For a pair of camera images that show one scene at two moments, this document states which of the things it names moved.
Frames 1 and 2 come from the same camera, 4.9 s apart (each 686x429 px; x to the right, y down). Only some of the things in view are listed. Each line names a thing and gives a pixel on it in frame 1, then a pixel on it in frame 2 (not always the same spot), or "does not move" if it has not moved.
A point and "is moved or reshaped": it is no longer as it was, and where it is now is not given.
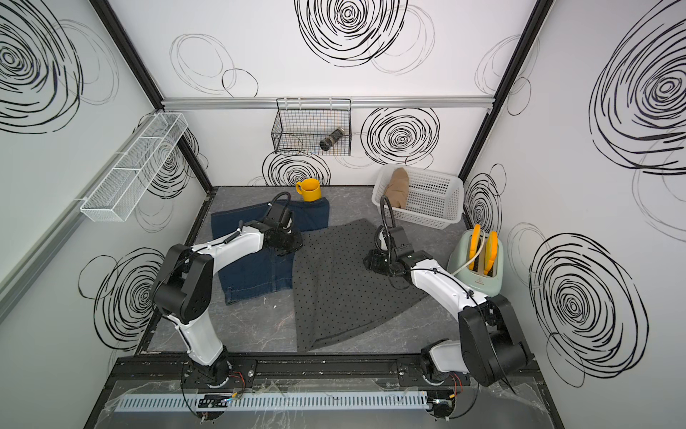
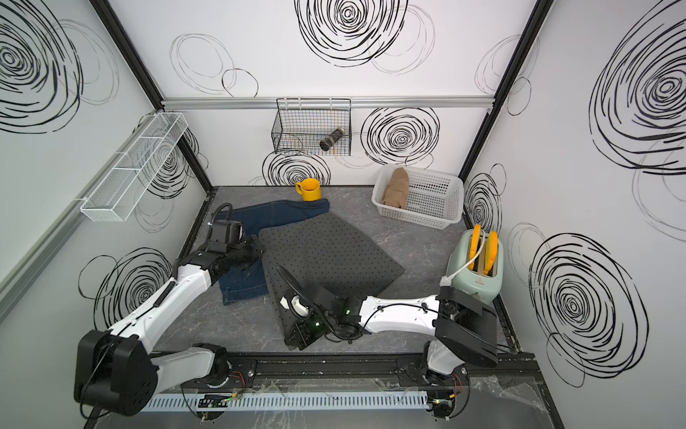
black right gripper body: (381, 262) → (313, 330)
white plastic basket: (433, 200) does not move
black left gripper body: (288, 243) → (246, 254)
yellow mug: (310, 189) does not move
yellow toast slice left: (474, 244) does not move
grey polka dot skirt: (333, 291) is moved or reshaped
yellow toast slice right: (491, 251) does not move
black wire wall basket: (301, 123) does not move
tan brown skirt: (397, 189) does not move
